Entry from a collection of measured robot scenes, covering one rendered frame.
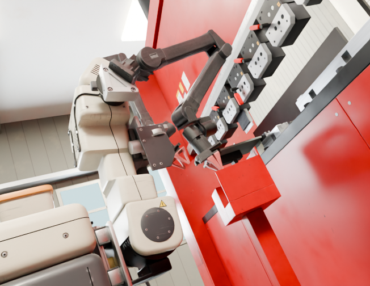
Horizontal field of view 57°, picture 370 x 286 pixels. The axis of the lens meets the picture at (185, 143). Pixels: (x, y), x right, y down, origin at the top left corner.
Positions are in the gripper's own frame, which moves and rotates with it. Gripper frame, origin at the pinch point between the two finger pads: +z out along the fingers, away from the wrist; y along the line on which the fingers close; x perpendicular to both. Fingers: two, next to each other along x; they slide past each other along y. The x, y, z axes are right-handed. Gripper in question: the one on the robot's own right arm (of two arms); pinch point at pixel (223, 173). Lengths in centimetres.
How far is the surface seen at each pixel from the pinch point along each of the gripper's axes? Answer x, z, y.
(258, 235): 3.5, 21.8, -2.5
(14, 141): 338, -269, -95
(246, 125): 47, -23, 42
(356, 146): -21.8, 18.8, 27.5
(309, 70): 49, -30, 96
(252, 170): -4.0, 5.3, 6.9
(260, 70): 10, -29, 45
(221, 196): 5.6, 4.7, -3.8
